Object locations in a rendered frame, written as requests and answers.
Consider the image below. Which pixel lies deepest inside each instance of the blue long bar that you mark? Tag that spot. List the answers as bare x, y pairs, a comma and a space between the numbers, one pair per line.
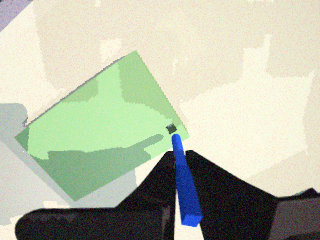
190, 211

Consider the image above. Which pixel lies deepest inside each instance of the light green tray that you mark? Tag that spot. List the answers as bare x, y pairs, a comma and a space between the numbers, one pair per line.
115, 123

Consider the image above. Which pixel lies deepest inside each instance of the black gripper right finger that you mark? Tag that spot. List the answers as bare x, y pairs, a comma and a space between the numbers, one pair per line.
233, 209

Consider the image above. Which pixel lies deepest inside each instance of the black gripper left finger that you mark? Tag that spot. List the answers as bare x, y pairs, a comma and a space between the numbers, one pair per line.
148, 213

